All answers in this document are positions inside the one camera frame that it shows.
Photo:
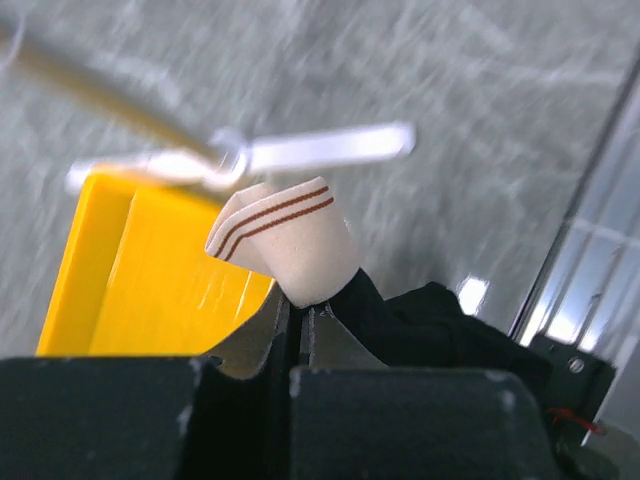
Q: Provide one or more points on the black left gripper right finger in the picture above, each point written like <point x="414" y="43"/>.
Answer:
<point x="352" y="417"/>

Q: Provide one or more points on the white and silver drying rack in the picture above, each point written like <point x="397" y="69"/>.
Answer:
<point x="220" y="164"/>

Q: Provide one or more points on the black underwear with beige waistband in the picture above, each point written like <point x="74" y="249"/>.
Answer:
<point x="298" y="237"/>

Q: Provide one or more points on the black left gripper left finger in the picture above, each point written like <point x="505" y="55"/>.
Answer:
<point x="217" y="415"/>

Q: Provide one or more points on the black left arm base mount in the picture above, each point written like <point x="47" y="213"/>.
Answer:
<point x="576" y="389"/>

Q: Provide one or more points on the yellow plastic tray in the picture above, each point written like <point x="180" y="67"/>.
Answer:
<point x="135" y="279"/>

